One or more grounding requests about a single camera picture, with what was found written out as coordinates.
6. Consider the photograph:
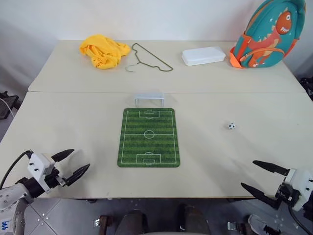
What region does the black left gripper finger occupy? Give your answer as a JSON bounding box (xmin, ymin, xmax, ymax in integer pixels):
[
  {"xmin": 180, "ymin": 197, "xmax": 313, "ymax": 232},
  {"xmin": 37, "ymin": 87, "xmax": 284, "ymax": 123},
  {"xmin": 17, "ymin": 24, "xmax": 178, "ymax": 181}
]
[
  {"xmin": 64, "ymin": 164, "xmax": 90, "ymax": 186},
  {"xmin": 51, "ymin": 149, "xmax": 75, "ymax": 162}
]

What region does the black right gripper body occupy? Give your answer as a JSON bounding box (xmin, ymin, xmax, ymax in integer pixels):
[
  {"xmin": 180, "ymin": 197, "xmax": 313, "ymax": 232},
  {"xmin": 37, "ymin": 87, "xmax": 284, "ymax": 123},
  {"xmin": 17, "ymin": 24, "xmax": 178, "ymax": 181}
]
[{"xmin": 275, "ymin": 182, "xmax": 300, "ymax": 204}]

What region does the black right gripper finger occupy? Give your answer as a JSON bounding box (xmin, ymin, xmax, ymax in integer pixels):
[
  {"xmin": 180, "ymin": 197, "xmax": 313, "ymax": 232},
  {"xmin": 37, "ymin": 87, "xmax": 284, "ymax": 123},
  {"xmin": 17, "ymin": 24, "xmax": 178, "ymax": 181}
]
[
  {"xmin": 241, "ymin": 182, "xmax": 282, "ymax": 210},
  {"xmin": 252, "ymin": 160, "xmax": 291, "ymax": 176}
]

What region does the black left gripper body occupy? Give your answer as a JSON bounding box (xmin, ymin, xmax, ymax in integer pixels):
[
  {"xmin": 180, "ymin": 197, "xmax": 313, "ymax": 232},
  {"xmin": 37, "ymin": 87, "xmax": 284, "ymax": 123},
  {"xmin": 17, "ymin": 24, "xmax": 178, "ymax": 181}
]
[{"xmin": 43, "ymin": 168, "xmax": 68, "ymax": 189}]

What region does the green soccer field mat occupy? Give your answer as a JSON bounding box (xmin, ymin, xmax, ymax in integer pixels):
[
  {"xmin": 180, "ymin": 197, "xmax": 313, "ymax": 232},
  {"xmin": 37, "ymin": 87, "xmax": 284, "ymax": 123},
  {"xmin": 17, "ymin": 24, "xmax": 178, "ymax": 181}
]
[{"xmin": 117, "ymin": 107, "xmax": 181, "ymax": 169}]

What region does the grey sneaker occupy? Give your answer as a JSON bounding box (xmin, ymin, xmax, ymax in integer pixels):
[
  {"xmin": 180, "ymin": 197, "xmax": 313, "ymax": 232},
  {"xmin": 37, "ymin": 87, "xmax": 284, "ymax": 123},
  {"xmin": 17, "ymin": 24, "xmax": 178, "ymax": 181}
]
[{"xmin": 247, "ymin": 214, "xmax": 282, "ymax": 235}]

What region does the dark brown block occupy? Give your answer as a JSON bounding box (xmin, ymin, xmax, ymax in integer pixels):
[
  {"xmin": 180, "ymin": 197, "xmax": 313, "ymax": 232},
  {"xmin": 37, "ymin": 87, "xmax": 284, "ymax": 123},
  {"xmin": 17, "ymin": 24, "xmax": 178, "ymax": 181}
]
[{"xmin": 99, "ymin": 214, "xmax": 116, "ymax": 235}]

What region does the dark rounded shape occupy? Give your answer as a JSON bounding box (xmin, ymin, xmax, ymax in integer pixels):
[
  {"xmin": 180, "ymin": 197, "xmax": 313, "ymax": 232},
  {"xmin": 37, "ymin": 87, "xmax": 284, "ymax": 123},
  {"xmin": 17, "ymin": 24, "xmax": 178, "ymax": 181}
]
[
  {"xmin": 114, "ymin": 210, "xmax": 148, "ymax": 235},
  {"xmin": 179, "ymin": 204, "xmax": 211, "ymax": 235}
]

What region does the black equipment pile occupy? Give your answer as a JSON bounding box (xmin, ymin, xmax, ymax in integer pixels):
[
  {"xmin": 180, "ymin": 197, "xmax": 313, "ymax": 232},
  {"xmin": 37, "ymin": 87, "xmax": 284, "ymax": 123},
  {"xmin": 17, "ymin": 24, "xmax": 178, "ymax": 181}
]
[{"xmin": 299, "ymin": 77, "xmax": 313, "ymax": 101}]

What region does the small white goal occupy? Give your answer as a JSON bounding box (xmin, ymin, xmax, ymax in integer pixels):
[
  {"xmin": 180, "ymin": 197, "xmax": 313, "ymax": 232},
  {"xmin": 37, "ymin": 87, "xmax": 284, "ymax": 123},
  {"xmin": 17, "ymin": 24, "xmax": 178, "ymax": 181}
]
[{"xmin": 134, "ymin": 91, "xmax": 165, "ymax": 107}]

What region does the crumpled yellow cloth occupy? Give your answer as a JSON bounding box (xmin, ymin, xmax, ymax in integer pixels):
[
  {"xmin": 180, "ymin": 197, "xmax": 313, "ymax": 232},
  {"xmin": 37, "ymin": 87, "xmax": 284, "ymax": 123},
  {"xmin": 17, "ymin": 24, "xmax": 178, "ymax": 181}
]
[{"xmin": 79, "ymin": 34, "xmax": 131, "ymax": 70}]

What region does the teal dinosaur backpack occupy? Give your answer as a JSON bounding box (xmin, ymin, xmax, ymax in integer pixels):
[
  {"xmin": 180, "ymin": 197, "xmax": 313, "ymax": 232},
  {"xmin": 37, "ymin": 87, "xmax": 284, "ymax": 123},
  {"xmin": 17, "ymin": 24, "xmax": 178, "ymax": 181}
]
[{"xmin": 229, "ymin": 0, "xmax": 307, "ymax": 70}]

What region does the white rectangular lidded box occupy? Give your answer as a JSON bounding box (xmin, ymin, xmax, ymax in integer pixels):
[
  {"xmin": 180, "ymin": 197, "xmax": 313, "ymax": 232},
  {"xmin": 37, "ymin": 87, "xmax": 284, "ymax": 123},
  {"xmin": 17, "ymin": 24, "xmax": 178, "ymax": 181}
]
[{"xmin": 181, "ymin": 47, "xmax": 226, "ymax": 67}]

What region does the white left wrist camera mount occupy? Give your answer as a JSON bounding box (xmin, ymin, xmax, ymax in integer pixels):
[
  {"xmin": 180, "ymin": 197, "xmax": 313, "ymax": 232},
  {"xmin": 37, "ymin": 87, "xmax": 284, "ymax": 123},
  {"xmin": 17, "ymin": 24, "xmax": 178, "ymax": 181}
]
[{"xmin": 27, "ymin": 153, "xmax": 55, "ymax": 194}]

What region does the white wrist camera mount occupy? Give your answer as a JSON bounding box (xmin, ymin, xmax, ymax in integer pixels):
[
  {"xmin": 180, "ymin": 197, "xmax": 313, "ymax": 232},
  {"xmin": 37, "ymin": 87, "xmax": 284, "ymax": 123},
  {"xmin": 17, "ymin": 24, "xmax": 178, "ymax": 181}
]
[
  {"xmin": 27, "ymin": 153, "xmax": 55, "ymax": 194},
  {"xmin": 281, "ymin": 168, "xmax": 313, "ymax": 212}
]

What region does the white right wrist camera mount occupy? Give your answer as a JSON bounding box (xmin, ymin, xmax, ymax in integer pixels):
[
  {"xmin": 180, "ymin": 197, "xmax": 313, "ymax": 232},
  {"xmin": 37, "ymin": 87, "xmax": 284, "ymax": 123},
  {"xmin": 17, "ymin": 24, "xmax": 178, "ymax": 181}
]
[{"xmin": 281, "ymin": 168, "xmax": 313, "ymax": 212}]

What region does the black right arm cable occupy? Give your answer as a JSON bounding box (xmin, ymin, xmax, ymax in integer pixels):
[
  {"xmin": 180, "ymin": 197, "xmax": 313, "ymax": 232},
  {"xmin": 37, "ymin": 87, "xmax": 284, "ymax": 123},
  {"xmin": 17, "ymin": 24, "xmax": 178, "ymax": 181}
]
[{"xmin": 288, "ymin": 205, "xmax": 313, "ymax": 235}]

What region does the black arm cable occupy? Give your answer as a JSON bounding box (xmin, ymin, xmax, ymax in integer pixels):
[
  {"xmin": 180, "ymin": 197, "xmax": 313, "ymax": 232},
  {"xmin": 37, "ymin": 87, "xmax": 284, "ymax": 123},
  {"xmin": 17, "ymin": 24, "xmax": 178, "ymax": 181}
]
[
  {"xmin": 0, "ymin": 150, "xmax": 34, "ymax": 189},
  {"xmin": 288, "ymin": 205, "xmax": 313, "ymax": 235}
]

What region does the metal bracket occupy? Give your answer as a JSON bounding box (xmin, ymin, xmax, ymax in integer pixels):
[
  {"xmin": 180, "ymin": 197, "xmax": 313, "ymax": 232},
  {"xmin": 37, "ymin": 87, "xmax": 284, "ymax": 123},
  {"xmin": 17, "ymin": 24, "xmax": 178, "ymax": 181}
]
[{"xmin": 226, "ymin": 221, "xmax": 246, "ymax": 235}]

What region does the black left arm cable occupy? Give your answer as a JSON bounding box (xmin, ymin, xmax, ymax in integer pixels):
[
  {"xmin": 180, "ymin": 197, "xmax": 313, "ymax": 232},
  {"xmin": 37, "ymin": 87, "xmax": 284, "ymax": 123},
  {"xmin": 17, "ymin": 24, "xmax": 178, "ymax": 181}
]
[{"xmin": 0, "ymin": 150, "xmax": 34, "ymax": 189}]

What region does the black equipment with white cable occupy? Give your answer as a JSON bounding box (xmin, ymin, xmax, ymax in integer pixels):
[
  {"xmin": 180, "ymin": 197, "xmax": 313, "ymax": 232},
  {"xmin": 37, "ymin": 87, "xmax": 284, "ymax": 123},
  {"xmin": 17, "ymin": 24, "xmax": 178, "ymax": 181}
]
[{"xmin": 0, "ymin": 91, "xmax": 20, "ymax": 120}]

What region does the olive wire clothes hanger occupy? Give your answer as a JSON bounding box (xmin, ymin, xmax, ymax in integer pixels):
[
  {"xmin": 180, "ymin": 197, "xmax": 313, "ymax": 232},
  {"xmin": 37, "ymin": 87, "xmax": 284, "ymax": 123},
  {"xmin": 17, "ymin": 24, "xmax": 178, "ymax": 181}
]
[{"xmin": 125, "ymin": 43, "xmax": 174, "ymax": 73}]

